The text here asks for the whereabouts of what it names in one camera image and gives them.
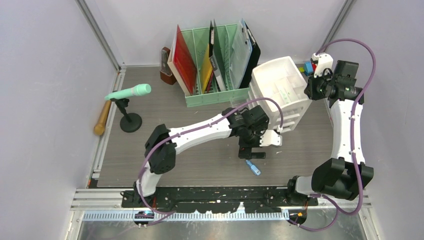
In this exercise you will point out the red notebook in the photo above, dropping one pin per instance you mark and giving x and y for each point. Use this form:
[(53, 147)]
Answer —
[(181, 64)]

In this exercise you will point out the yellow book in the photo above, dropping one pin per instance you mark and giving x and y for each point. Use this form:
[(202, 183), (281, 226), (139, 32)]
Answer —
[(206, 70)]

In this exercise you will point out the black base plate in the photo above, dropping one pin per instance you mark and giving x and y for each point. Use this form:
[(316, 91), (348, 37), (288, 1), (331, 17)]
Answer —
[(218, 199)]

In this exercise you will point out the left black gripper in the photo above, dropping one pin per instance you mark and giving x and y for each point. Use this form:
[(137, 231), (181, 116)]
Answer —
[(242, 144)]

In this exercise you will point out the green file organizer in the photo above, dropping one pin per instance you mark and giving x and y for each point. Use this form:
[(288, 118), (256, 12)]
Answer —
[(196, 40)]

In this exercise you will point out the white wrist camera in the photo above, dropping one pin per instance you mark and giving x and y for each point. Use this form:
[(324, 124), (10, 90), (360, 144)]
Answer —
[(271, 137), (322, 61)]

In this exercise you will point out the colourful toy blocks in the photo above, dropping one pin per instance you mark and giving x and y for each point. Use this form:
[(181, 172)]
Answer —
[(308, 68)]

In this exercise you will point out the black clipboard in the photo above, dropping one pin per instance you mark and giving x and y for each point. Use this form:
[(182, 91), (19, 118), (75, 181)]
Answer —
[(253, 59)]

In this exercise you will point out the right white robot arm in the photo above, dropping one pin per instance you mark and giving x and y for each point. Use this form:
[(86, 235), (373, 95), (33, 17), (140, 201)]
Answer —
[(345, 174)]

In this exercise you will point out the brown round object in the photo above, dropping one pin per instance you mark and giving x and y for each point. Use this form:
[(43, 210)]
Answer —
[(165, 72)]

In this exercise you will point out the black microphone stand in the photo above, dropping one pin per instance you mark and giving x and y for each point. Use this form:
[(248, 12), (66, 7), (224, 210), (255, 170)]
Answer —
[(130, 122)]

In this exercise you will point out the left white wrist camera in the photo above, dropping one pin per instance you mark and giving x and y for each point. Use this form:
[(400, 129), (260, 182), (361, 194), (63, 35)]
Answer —
[(271, 137)]

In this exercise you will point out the black book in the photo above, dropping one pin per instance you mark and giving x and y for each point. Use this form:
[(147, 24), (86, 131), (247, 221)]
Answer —
[(216, 58)]

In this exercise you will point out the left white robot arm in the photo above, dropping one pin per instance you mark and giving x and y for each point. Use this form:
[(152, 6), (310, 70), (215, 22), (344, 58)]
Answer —
[(164, 144)]

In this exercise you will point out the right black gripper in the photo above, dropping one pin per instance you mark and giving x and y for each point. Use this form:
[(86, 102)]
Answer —
[(309, 89)]

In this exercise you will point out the mint green microphone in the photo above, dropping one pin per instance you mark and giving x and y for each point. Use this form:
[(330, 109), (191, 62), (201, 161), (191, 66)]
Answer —
[(136, 91)]

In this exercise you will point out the white drawer organizer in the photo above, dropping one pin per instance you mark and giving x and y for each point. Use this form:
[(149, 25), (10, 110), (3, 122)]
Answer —
[(280, 80)]

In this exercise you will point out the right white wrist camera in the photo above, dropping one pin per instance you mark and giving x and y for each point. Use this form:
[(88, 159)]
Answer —
[(322, 61)]

